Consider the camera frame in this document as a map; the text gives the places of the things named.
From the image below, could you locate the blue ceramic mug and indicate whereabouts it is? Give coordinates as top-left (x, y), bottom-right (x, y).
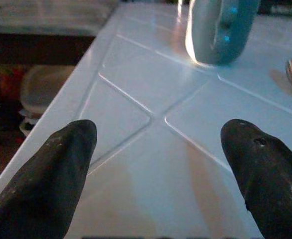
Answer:
top-left (185, 0), bottom-right (261, 66)

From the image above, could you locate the white plastic container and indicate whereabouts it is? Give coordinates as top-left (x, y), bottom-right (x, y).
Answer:
top-left (19, 65), bottom-right (75, 118)

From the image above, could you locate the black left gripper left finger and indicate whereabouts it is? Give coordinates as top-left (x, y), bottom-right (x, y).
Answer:
top-left (0, 119), bottom-right (97, 239)

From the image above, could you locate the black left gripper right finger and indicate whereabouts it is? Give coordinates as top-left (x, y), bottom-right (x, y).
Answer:
top-left (220, 119), bottom-right (292, 239)

